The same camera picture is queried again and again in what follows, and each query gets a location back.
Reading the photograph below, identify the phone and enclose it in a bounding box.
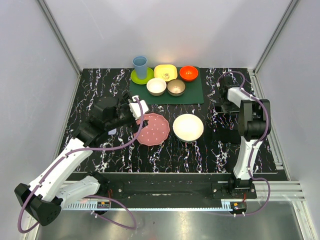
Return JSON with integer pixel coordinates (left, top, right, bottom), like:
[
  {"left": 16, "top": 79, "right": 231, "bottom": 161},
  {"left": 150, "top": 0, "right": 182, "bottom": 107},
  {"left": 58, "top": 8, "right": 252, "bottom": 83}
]
[{"left": 108, "top": 128, "right": 117, "bottom": 136}]

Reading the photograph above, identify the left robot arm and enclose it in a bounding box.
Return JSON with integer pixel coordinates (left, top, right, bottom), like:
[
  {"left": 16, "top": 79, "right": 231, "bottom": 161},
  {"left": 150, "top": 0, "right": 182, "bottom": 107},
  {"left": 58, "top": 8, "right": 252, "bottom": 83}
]
[{"left": 14, "top": 93, "right": 149, "bottom": 233}]

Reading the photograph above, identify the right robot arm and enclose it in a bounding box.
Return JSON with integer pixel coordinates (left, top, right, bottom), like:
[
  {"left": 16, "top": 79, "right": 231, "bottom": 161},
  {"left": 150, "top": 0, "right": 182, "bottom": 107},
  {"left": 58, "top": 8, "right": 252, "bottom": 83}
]
[{"left": 214, "top": 71, "right": 271, "bottom": 199}]

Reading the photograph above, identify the pink dotted plate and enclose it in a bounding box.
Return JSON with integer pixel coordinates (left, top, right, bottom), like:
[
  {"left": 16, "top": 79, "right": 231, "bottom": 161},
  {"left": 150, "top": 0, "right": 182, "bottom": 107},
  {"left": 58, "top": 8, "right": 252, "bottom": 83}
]
[{"left": 136, "top": 113, "right": 170, "bottom": 147}]

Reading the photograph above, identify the dark green mat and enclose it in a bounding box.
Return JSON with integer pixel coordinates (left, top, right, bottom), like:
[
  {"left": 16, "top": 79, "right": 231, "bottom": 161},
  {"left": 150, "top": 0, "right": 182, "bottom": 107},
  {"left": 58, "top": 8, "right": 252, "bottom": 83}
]
[{"left": 129, "top": 67, "right": 204, "bottom": 105}]

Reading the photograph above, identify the cream small bowl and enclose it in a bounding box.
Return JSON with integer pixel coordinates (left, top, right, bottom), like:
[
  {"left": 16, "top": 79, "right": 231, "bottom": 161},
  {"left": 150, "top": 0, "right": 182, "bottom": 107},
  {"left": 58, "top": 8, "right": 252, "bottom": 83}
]
[{"left": 146, "top": 78, "right": 167, "bottom": 97}]

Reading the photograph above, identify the large white bowl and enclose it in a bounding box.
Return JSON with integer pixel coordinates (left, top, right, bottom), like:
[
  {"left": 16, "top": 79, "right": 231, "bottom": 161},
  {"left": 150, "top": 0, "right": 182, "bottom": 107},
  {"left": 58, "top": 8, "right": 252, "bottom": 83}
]
[{"left": 172, "top": 114, "right": 204, "bottom": 143}]

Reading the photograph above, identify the brown small bowl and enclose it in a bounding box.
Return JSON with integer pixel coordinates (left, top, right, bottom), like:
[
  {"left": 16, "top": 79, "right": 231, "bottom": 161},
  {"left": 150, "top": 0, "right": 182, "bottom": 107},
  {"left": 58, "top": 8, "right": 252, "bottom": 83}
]
[{"left": 167, "top": 79, "right": 186, "bottom": 97}]

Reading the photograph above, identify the lime green saucer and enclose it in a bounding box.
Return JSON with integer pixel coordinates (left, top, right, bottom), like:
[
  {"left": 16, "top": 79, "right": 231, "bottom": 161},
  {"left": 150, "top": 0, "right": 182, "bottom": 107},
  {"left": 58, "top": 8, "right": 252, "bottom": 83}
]
[{"left": 130, "top": 67, "right": 154, "bottom": 85}]

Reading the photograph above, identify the orange red bowl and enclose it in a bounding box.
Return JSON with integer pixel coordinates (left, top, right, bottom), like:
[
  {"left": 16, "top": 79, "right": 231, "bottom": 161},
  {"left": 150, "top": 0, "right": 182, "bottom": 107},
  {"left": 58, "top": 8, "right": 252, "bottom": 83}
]
[{"left": 179, "top": 65, "right": 199, "bottom": 82}]

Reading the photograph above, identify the blue plastic cup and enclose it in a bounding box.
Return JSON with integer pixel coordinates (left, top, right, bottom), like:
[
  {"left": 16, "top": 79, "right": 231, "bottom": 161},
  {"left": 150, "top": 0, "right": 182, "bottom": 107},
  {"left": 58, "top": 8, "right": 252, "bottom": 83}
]
[{"left": 132, "top": 56, "right": 148, "bottom": 79}]

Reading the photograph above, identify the yellow square dish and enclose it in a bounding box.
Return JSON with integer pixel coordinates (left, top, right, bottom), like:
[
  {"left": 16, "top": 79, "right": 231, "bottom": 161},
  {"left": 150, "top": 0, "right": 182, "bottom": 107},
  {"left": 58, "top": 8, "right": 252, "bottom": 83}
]
[{"left": 153, "top": 64, "right": 178, "bottom": 82}]

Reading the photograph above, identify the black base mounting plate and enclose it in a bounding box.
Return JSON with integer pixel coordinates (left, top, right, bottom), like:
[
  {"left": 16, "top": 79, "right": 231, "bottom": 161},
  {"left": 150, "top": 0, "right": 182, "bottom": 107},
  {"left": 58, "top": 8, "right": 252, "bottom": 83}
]
[{"left": 79, "top": 172, "right": 258, "bottom": 201}]

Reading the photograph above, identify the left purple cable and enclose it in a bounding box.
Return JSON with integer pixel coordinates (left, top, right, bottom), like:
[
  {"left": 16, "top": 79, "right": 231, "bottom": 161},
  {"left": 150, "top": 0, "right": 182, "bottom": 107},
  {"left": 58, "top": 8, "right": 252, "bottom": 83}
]
[{"left": 18, "top": 96, "right": 146, "bottom": 235}]

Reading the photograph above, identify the purple cable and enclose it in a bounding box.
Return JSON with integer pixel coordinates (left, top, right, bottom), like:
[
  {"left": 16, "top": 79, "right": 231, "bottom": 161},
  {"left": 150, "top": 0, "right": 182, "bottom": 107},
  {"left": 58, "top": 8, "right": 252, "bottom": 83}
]
[
  {"left": 199, "top": 71, "right": 272, "bottom": 218},
  {"left": 18, "top": 96, "right": 146, "bottom": 235}
]

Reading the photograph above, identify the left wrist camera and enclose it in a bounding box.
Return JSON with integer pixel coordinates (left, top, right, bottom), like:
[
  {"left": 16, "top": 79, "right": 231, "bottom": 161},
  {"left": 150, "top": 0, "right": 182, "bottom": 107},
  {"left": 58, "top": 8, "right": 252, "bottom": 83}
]
[{"left": 128, "top": 95, "right": 149, "bottom": 120}]

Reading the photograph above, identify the right aluminium frame post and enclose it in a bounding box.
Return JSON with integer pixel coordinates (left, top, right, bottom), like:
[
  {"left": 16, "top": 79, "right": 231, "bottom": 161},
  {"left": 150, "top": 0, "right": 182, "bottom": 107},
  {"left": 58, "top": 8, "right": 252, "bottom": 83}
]
[{"left": 252, "top": 0, "right": 301, "bottom": 76}]

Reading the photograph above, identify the aluminium frame post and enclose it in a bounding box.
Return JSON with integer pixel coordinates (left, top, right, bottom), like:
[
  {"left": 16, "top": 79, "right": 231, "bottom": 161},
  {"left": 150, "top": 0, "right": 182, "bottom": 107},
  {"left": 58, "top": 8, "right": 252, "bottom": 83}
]
[
  {"left": 252, "top": 0, "right": 301, "bottom": 76},
  {"left": 36, "top": 0, "right": 82, "bottom": 76}
]

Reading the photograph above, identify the aluminium front rail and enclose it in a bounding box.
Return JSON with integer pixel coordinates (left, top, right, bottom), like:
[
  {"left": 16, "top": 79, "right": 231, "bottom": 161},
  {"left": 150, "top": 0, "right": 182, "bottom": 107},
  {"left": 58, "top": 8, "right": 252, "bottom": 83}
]
[{"left": 33, "top": 181, "right": 307, "bottom": 212}]

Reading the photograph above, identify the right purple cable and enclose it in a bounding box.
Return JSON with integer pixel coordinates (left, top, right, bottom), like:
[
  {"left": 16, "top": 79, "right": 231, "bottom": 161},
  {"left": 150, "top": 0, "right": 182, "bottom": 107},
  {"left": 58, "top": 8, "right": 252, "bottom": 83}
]
[{"left": 199, "top": 71, "right": 272, "bottom": 218}]

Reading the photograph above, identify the left aluminium frame post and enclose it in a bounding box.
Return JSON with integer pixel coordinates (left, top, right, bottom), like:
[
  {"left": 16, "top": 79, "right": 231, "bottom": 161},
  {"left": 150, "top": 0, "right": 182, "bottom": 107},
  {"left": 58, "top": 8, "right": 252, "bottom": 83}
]
[{"left": 36, "top": 0, "right": 82, "bottom": 76}]

